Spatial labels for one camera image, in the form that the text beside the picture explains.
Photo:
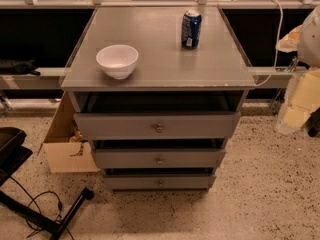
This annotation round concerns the blue soda can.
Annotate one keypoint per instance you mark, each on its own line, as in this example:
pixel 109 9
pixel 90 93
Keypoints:
pixel 190 30

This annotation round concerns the black stand base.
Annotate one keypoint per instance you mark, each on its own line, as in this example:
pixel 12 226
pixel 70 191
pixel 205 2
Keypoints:
pixel 12 155

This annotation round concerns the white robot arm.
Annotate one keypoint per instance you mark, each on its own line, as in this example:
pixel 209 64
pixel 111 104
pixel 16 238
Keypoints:
pixel 302 96

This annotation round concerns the white bowl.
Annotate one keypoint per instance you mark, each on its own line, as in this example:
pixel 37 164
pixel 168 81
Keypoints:
pixel 117 61

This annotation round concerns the black cloth on rail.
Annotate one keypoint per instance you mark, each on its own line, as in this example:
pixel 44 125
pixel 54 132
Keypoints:
pixel 18 67

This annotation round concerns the grey drawer cabinet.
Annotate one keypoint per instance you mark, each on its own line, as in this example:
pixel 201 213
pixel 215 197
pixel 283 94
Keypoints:
pixel 156 115

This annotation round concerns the grey drawer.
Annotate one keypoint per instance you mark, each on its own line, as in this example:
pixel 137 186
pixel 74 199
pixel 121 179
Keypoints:
pixel 163 153
pixel 103 126
pixel 158 179

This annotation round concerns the grey top drawer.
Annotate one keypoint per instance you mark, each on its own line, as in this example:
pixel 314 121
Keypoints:
pixel 103 126

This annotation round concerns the grey bottom drawer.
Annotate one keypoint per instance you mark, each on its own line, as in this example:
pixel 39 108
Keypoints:
pixel 158 179

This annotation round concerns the cardboard box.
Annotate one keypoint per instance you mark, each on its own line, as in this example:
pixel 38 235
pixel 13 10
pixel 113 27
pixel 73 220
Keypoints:
pixel 63 145

